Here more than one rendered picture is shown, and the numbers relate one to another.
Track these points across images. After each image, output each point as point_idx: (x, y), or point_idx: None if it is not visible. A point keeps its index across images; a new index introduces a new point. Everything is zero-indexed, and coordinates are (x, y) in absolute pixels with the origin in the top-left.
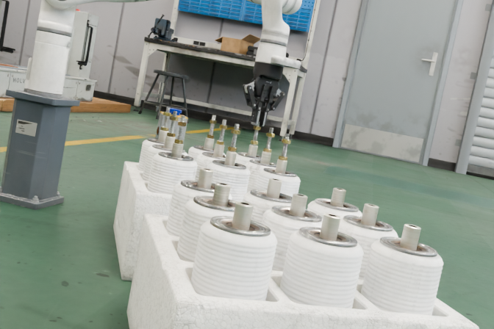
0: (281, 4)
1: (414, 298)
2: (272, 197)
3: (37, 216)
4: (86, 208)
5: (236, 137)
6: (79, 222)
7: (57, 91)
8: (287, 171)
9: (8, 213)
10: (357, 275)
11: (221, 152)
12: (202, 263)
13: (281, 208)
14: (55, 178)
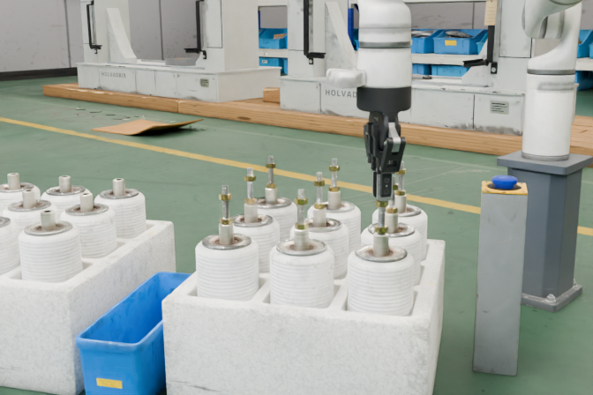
0: None
1: None
2: (77, 206)
3: (459, 294)
4: (536, 324)
5: (247, 185)
6: (452, 312)
7: (530, 150)
8: (236, 246)
9: (458, 282)
10: None
11: (312, 218)
12: None
13: (44, 203)
14: (532, 271)
